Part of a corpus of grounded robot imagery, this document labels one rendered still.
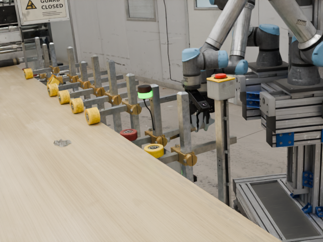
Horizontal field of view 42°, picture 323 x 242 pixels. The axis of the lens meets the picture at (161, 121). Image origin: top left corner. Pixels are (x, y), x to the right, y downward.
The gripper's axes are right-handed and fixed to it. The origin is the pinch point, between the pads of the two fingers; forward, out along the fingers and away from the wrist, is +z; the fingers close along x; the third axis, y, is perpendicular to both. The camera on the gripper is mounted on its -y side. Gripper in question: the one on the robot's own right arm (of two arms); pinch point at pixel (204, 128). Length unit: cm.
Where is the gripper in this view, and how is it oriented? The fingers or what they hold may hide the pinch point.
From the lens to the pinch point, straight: 215.0
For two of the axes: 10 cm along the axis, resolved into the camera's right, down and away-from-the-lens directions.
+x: -4.8, -2.4, 8.4
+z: 1.1, 9.4, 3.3
